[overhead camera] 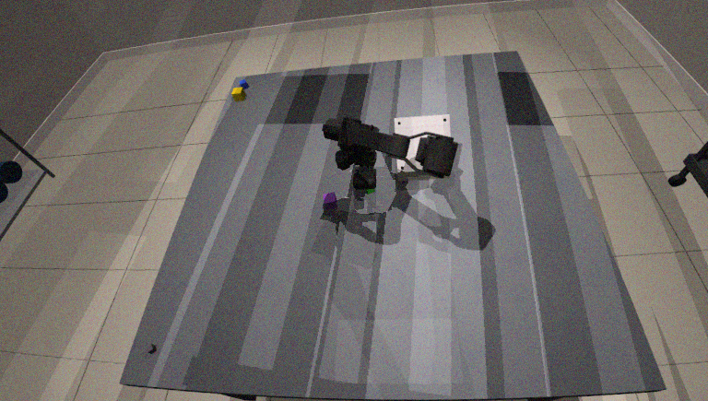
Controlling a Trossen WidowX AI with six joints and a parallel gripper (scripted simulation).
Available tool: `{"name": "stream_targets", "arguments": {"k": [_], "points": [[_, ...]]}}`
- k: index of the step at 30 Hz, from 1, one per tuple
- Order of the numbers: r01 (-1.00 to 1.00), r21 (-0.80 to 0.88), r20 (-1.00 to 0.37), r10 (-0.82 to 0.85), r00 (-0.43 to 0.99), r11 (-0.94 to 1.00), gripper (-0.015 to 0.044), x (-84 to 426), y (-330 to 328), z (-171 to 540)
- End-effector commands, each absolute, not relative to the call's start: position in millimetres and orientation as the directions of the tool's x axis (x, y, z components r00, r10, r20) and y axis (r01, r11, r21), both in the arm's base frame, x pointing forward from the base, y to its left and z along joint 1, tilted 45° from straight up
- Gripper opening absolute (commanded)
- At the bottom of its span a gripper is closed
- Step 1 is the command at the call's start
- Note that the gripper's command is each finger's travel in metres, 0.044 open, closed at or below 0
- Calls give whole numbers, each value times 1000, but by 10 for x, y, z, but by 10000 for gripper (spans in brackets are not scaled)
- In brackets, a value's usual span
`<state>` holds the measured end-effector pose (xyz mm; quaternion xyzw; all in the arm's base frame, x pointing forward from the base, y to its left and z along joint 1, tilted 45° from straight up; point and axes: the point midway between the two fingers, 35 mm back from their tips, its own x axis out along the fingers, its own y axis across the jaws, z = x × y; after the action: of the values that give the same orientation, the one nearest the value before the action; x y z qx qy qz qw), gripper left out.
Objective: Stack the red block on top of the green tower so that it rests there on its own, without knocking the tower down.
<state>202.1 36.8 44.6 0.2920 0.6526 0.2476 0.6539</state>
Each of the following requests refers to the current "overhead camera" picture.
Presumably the purple cube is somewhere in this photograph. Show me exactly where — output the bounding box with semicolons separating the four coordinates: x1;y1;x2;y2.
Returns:
323;192;337;210

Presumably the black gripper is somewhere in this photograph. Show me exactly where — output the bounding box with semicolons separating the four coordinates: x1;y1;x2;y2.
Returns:
352;148;377;190

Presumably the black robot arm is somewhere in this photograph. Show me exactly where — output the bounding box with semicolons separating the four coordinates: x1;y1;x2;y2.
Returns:
322;117;458;179

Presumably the yellow cube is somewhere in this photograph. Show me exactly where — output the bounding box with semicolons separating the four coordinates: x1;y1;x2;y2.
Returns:
231;88;246;102

